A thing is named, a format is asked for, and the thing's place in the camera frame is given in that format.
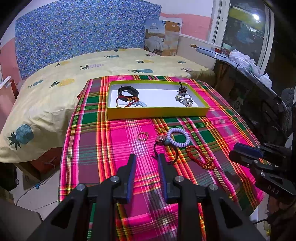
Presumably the red knotted cord bracelet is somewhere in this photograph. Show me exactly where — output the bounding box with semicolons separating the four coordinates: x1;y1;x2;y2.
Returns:
185;145;216;171

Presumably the black cord bracelet grey bead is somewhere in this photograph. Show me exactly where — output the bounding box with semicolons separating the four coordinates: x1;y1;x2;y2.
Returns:
152;135;179;165

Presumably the lilac spiral hair tie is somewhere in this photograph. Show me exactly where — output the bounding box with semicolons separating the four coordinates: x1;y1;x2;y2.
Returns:
164;127;191;148

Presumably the gold ring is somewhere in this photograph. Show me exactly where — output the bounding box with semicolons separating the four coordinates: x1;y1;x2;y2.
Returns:
137;131;150;142

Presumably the red braided cord bracelet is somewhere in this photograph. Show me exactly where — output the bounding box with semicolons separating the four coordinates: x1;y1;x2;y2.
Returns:
115;95;141;108

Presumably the dark side desk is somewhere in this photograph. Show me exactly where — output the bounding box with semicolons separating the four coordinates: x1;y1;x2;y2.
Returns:
189;45;294;145

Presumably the pink plaid tablecloth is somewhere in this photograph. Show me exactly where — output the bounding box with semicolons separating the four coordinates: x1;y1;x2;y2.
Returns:
59;77;264;240

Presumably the dark beaded tassel charm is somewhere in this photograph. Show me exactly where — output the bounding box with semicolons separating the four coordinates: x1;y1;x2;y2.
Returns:
178;82;187;94

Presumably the white crumpled cloth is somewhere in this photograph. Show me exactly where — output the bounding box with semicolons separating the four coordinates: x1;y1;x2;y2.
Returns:
229;49;273;89

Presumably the yellow-green shallow tray box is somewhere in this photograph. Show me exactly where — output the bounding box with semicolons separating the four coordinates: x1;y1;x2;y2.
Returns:
106;80;210;120

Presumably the black fitness band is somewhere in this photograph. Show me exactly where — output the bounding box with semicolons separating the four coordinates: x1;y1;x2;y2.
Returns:
117;86;139;102

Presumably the yellow pineapple bedsheet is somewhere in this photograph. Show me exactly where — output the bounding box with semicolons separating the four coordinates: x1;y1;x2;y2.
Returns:
1;49;207;163

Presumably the bedding set cardboard box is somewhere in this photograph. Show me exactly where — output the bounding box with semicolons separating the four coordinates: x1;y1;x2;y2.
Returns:
144;20;181;56

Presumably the blue floral headboard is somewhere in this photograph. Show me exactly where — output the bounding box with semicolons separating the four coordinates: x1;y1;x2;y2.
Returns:
15;1;162;79

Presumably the window frame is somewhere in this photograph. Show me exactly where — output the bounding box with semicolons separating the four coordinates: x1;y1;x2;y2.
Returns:
207;1;274;72

